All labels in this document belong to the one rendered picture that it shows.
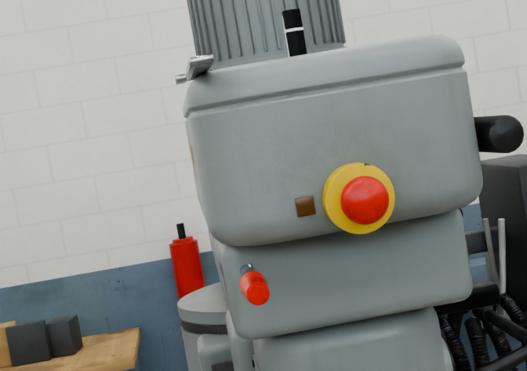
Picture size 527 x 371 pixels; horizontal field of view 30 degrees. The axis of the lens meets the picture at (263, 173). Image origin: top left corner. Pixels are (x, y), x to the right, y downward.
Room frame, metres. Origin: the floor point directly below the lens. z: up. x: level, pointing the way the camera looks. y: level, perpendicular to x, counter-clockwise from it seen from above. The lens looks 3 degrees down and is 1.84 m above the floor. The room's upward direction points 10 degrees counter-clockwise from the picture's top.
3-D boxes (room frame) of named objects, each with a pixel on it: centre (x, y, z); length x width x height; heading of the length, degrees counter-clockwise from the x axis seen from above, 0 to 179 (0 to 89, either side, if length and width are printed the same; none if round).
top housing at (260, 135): (1.08, -0.06, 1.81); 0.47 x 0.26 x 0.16; 5
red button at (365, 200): (0.81, -0.08, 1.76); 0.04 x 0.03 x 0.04; 95
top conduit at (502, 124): (1.11, -0.20, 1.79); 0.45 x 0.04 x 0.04; 5
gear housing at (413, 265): (1.11, -0.06, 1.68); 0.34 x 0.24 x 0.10; 5
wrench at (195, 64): (0.90, 0.04, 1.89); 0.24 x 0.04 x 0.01; 5
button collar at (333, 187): (0.84, -0.08, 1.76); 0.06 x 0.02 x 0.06; 95
